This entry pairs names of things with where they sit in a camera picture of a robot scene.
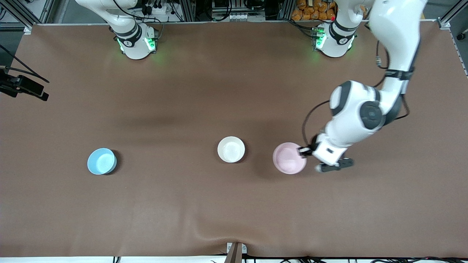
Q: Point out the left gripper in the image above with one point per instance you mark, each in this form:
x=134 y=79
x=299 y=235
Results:
x=309 y=150

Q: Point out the pink bowl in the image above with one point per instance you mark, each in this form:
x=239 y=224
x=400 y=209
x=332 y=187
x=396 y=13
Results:
x=287 y=159

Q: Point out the blue bowl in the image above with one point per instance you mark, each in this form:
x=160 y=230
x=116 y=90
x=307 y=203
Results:
x=101 y=161

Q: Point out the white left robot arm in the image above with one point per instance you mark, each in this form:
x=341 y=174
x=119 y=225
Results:
x=351 y=109

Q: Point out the white bowl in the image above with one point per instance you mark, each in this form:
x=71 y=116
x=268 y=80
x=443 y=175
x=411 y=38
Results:
x=231 y=149

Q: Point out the brown table cover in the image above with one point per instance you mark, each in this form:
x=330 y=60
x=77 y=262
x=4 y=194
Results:
x=234 y=91

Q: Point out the orange packaged snacks pile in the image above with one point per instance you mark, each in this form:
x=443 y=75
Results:
x=314 y=14

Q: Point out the white terminal block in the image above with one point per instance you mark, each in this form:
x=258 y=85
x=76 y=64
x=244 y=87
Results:
x=241 y=16

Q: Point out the white power strip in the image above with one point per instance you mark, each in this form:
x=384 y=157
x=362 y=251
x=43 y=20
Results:
x=161 y=10

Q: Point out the black round foot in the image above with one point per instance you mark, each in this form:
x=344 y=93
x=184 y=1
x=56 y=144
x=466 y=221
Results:
x=461 y=36

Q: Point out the aluminium frame post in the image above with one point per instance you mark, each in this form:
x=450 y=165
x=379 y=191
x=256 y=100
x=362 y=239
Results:
x=188 y=9
x=451 y=14
x=20 y=14
x=285 y=9

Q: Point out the grey camera mount plate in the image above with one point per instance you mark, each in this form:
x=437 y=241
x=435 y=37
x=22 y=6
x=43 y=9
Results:
x=243 y=248

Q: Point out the brown camera pole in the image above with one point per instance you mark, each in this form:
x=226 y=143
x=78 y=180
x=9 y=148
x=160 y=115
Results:
x=234 y=255

